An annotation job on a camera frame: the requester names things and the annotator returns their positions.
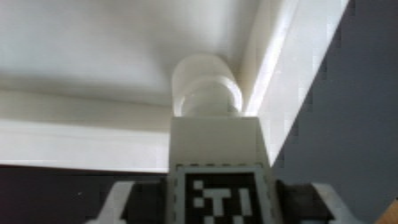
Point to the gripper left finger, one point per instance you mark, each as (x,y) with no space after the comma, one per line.
(134,204)

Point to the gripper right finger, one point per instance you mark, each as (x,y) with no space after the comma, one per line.
(312,204)

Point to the white table leg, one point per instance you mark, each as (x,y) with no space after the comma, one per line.
(221,184)

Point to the white square table top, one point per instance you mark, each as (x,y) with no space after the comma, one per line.
(90,51)

